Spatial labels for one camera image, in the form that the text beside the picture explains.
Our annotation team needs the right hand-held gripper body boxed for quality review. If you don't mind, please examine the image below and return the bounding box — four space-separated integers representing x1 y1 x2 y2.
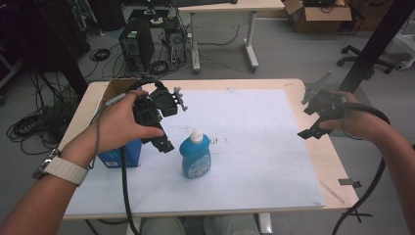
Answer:
302 89 346 122

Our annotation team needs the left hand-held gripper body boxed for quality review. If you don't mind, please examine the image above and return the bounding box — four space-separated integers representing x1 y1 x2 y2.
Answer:
131 79 179 145

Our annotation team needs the blue bottle with white cap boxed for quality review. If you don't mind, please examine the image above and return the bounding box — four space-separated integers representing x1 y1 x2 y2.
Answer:
178 128 212 180

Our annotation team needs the person's left hand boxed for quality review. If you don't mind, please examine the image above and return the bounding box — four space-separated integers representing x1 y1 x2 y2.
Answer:
60 89 165 169

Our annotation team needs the person's right hand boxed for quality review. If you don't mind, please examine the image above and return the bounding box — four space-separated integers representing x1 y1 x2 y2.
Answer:
317 91 392 147

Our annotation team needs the blue cardboard box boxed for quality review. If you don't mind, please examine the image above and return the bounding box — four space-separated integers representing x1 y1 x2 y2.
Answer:
97 77 144 169

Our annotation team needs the white table mat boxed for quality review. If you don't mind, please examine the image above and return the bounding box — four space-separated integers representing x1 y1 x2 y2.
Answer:
64 88 327 217

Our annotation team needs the black office chair base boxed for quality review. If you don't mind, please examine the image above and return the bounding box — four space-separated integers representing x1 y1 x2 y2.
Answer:
337 44 396 74

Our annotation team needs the small open computer case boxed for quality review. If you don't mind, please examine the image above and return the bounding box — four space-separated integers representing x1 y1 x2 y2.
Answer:
162 17 188 65

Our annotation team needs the grey tape strip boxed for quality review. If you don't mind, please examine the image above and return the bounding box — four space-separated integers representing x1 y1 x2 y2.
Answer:
338 178 363 189

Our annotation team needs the black computer tower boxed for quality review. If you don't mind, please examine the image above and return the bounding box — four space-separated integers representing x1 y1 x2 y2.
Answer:
117 18 156 74

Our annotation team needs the open brown cardboard box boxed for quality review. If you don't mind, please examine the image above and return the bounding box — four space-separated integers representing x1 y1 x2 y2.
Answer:
283 0 353 34

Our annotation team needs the black tape cross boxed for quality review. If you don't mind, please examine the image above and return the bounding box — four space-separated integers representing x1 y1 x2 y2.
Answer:
341 209 373 224

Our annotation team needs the white leg background desk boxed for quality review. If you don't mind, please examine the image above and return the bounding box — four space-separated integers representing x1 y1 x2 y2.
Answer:
177 0 286 74

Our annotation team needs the white table leg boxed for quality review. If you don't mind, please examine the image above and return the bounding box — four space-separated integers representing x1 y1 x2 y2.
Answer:
256 212 274 235

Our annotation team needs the coiled black cable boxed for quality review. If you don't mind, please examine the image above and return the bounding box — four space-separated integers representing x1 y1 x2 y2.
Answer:
149 60 170 75
89 48 112 63

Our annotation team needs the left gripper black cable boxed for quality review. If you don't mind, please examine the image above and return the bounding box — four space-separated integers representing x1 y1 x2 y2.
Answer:
119 146 142 235

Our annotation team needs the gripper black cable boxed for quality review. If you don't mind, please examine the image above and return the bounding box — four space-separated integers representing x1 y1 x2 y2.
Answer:
331 101 392 235
119 146 142 235

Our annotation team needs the thin grey cable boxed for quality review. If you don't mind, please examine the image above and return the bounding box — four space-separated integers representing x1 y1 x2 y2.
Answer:
87 93 127 170

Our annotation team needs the black metal post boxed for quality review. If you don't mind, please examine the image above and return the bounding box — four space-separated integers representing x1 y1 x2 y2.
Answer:
338 0 415 94

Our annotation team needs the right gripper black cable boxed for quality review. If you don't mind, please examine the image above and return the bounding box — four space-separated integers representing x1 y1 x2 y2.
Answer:
331 101 392 235

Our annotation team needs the white strap wristwatch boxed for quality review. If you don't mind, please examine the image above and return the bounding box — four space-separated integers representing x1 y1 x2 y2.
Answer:
31 148 90 188

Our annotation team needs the tangle of black floor cables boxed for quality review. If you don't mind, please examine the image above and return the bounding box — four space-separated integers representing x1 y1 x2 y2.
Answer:
6 70 81 156

